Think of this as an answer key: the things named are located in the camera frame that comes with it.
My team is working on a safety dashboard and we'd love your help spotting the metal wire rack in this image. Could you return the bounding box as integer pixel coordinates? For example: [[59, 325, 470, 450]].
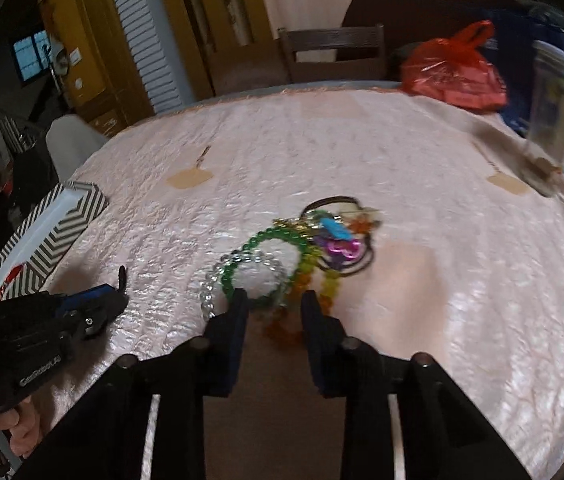
[[0, 104, 39, 172]]

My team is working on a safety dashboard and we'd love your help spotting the black white striped box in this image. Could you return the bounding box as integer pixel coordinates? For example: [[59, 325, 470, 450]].
[[0, 182, 110, 307]]

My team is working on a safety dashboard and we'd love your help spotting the brown padded chair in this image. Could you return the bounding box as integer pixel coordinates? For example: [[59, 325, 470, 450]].
[[204, 42, 289, 96]]

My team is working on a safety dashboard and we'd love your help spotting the clear glass jar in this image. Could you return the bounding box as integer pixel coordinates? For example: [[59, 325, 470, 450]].
[[520, 40, 564, 199]]

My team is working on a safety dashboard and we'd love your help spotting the yellow orange bead necklace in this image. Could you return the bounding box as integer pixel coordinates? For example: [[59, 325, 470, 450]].
[[264, 247, 345, 351]]

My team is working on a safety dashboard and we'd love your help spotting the dark wooden slatted chair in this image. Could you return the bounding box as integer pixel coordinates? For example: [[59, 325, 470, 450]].
[[278, 25, 387, 84]]

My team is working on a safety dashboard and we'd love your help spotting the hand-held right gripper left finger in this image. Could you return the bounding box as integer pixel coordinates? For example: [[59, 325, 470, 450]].
[[27, 287, 250, 480]]

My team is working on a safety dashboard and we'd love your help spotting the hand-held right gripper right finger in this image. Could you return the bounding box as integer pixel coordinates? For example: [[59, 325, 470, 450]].
[[301, 290, 532, 480]]

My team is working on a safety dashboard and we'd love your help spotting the blue charm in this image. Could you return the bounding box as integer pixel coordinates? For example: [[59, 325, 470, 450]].
[[321, 217, 353, 242]]

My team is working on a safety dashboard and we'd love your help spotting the pink charm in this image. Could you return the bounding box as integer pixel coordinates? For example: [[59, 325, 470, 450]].
[[326, 239, 363, 263]]

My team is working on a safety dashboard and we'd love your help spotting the red plastic bag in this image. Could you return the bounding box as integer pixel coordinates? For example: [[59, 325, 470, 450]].
[[400, 20, 508, 114]]

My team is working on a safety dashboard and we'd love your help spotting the window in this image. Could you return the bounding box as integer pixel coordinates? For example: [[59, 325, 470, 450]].
[[12, 30, 54, 82]]

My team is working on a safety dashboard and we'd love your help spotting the white louvered door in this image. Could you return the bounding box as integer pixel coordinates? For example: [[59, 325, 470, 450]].
[[103, 0, 189, 114]]

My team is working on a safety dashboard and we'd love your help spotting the person's left hand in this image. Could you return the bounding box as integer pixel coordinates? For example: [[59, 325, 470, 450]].
[[0, 394, 43, 467]]

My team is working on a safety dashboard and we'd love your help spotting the white covered chair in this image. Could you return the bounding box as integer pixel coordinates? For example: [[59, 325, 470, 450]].
[[45, 114, 111, 175]]

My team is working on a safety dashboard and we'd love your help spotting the black cord pendant necklace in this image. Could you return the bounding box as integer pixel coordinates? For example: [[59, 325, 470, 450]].
[[301, 194, 383, 277]]

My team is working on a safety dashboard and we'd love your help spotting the round dark wooden tabletop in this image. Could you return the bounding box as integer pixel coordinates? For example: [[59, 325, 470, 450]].
[[341, 0, 526, 61]]

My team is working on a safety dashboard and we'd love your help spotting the clear bead bracelet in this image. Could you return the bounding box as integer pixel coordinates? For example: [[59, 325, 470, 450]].
[[199, 251, 287, 318]]

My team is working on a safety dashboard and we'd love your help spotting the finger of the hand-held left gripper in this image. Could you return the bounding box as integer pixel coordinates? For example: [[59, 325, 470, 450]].
[[57, 284, 115, 316], [69, 266, 131, 339]]

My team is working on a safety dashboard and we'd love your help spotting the dark blue bag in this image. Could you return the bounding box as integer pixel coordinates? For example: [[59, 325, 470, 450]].
[[482, 6, 564, 128]]

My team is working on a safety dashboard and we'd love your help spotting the green bead bracelet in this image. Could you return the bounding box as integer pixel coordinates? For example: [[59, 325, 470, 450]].
[[222, 227, 313, 311]]

